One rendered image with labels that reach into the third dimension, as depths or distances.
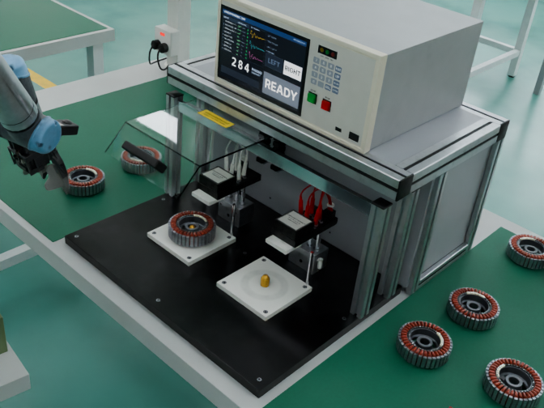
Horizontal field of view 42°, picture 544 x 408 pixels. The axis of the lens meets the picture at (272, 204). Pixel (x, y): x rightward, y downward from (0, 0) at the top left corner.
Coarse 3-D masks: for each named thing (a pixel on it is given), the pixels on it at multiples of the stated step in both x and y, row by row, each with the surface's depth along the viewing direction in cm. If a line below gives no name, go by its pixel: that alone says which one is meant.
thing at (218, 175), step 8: (216, 168) 169; (248, 168) 175; (200, 176) 167; (208, 176) 166; (216, 176) 166; (224, 176) 166; (232, 176) 167; (248, 176) 172; (256, 176) 172; (200, 184) 167; (208, 184) 165; (216, 184) 163; (224, 184) 165; (232, 184) 167; (240, 184) 169; (248, 184) 171; (192, 192) 167; (200, 192) 167; (208, 192) 166; (216, 192) 164; (224, 192) 166; (232, 192) 168; (200, 200) 166; (208, 200) 165; (216, 200) 166
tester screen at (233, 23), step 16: (224, 16) 155; (240, 16) 151; (224, 32) 156; (240, 32) 153; (256, 32) 150; (272, 32) 146; (224, 48) 158; (240, 48) 154; (256, 48) 151; (272, 48) 148; (288, 48) 145; (304, 48) 142; (224, 64) 160; (256, 64) 153; (240, 80) 158; (256, 80) 155; (288, 80) 148
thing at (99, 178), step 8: (72, 168) 189; (80, 168) 189; (88, 168) 190; (96, 168) 190; (72, 176) 188; (80, 176) 188; (88, 176) 188; (96, 176) 187; (104, 176) 188; (72, 184) 183; (80, 184) 183; (88, 184) 183; (96, 184) 184; (104, 184) 189; (72, 192) 183; (80, 192) 183; (88, 192) 184; (96, 192) 186
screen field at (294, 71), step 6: (270, 54) 149; (270, 60) 150; (276, 60) 148; (282, 60) 147; (270, 66) 150; (276, 66) 149; (282, 66) 148; (288, 66) 147; (294, 66) 146; (282, 72) 148; (288, 72) 147; (294, 72) 146; (300, 72) 145; (294, 78) 147; (300, 78) 145
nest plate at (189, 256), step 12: (156, 228) 170; (216, 228) 173; (156, 240) 167; (168, 240) 167; (216, 240) 168; (228, 240) 169; (180, 252) 163; (192, 252) 164; (204, 252) 164; (192, 264) 162
